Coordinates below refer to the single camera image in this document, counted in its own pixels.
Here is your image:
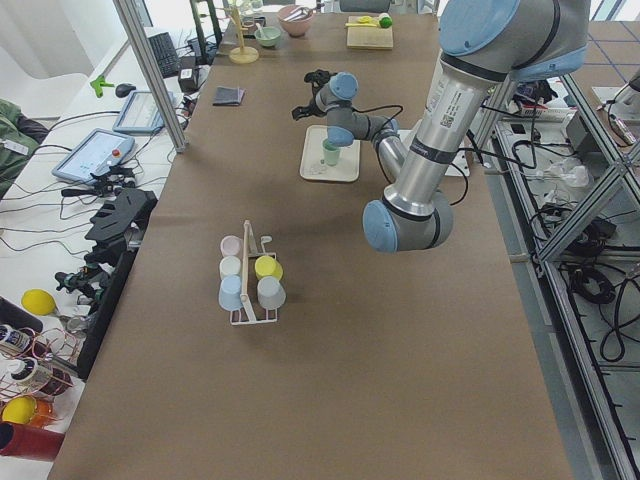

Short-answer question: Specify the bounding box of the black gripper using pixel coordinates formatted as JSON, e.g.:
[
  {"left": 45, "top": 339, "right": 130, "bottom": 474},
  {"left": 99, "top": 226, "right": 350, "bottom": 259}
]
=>
[{"left": 291, "top": 69, "right": 331, "bottom": 121}]

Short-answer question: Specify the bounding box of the green cup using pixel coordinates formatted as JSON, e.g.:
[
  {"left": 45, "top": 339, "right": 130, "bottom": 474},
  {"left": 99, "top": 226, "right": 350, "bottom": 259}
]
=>
[{"left": 322, "top": 139, "right": 341, "bottom": 167}]

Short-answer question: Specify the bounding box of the cream rabbit tray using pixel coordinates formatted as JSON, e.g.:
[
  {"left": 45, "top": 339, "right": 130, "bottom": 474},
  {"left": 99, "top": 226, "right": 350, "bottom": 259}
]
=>
[{"left": 299, "top": 125, "right": 360, "bottom": 183}]

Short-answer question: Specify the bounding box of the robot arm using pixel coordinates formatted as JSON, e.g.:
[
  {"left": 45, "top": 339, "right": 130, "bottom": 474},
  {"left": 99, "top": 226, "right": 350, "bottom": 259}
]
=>
[{"left": 292, "top": 1, "right": 589, "bottom": 253}]

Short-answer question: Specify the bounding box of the pink cup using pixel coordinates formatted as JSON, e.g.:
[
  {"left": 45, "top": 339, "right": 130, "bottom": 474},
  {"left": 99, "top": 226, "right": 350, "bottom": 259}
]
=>
[{"left": 219, "top": 235, "right": 244, "bottom": 257}]

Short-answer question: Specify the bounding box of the yellow cup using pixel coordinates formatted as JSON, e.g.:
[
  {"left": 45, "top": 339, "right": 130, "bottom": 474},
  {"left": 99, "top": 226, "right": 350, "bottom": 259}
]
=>
[{"left": 254, "top": 255, "right": 284, "bottom": 281}]

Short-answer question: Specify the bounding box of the white cup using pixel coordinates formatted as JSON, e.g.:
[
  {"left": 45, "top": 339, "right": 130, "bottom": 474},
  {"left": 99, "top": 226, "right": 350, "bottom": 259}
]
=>
[{"left": 219, "top": 256, "right": 242, "bottom": 280}]

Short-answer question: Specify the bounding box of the grey blue cup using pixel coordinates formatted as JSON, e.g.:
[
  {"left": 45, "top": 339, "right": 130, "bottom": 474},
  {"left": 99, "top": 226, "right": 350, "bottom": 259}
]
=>
[{"left": 257, "top": 276, "right": 286, "bottom": 310}]

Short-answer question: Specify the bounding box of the light blue cup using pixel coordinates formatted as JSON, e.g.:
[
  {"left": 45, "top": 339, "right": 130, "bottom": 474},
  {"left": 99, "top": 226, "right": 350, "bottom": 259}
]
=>
[{"left": 218, "top": 275, "right": 242, "bottom": 312}]

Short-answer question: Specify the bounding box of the grey folded cloth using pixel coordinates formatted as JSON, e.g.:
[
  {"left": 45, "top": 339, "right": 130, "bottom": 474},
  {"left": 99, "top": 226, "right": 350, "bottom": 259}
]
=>
[{"left": 212, "top": 86, "right": 245, "bottom": 106}]

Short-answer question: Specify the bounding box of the wooden mug tree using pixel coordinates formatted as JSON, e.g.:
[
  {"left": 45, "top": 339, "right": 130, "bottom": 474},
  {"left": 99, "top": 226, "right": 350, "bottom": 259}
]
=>
[{"left": 226, "top": 1, "right": 259, "bottom": 65}]

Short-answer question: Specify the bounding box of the green bowl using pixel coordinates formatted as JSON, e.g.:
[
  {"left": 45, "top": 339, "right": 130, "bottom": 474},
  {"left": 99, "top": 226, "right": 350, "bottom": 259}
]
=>
[{"left": 254, "top": 26, "right": 282, "bottom": 48}]

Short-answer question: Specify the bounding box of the pink bowl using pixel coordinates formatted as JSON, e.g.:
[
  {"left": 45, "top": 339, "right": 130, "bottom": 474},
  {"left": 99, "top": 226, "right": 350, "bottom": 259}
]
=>
[{"left": 277, "top": 5, "right": 314, "bottom": 38}]

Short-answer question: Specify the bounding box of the wooden cutting board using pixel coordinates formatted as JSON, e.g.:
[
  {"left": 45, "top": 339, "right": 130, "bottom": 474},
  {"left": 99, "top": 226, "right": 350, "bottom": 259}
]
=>
[{"left": 345, "top": 13, "right": 394, "bottom": 50}]

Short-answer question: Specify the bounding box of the green lime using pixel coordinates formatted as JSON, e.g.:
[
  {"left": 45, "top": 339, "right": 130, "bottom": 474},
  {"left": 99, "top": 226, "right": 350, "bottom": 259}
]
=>
[{"left": 378, "top": 15, "right": 393, "bottom": 29}]

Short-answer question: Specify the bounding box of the black keyboard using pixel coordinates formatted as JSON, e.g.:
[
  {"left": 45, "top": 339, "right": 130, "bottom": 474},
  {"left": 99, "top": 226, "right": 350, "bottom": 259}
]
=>
[{"left": 147, "top": 32, "right": 180, "bottom": 78}]

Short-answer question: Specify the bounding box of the teach pendant tablet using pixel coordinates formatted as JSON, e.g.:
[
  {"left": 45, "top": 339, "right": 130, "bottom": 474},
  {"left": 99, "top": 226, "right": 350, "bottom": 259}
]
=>
[
  {"left": 112, "top": 90, "right": 164, "bottom": 135},
  {"left": 51, "top": 129, "right": 135, "bottom": 184}
]

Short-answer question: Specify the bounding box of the black computer mouse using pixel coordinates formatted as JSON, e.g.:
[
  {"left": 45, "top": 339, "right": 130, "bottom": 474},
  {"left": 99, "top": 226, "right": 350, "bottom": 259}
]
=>
[{"left": 115, "top": 83, "right": 136, "bottom": 98}]

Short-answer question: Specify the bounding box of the green clamp tool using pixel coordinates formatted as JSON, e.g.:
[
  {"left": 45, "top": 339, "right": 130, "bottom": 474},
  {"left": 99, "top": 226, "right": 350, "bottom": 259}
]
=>
[{"left": 90, "top": 75, "right": 115, "bottom": 98}]

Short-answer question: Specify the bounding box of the black plastic stand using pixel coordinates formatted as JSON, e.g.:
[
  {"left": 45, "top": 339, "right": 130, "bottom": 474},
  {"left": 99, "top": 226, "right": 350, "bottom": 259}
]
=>
[{"left": 76, "top": 188, "right": 158, "bottom": 381}]

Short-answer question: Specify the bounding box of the lower yellow ball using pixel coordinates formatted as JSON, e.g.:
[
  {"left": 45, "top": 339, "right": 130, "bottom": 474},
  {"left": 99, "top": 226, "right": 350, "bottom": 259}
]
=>
[{"left": 1, "top": 396, "right": 37, "bottom": 425}]

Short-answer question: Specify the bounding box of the red cylinder container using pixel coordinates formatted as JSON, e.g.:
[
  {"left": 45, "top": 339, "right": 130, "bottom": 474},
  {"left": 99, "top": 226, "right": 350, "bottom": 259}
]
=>
[{"left": 1, "top": 422, "right": 65, "bottom": 462}]

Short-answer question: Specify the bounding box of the white wire cup rack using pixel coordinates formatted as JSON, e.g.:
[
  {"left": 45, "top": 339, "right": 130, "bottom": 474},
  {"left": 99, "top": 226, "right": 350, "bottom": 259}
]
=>
[{"left": 229, "top": 219, "right": 279, "bottom": 326}]

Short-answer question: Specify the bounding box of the aluminium frame post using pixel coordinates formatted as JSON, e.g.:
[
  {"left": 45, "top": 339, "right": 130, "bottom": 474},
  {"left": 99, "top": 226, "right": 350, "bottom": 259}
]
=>
[{"left": 113, "top": 0, "right": 187, "bottom": 154}]

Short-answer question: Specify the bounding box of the aluminium frame rail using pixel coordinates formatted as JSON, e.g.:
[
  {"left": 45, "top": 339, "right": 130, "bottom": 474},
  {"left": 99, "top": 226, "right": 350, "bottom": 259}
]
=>
[{"left": 493, "top": 75, "right": 639, "bottom": 479}]

